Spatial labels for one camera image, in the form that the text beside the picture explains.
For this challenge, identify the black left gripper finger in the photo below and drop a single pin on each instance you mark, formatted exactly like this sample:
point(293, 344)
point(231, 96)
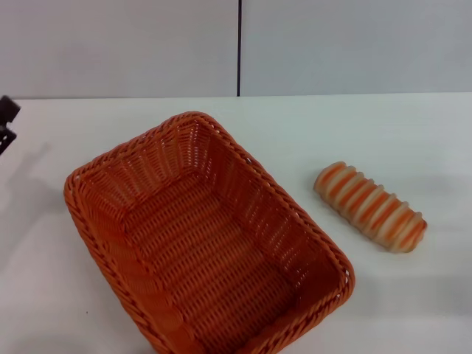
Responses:
point(5, 138)
point(8, 108)

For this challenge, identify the orange woven plastic basket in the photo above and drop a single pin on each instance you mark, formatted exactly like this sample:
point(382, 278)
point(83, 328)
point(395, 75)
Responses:
point(206, 236)

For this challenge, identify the striped toy bread loaf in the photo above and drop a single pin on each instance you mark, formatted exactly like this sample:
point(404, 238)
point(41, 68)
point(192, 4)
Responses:
point(368, 206)

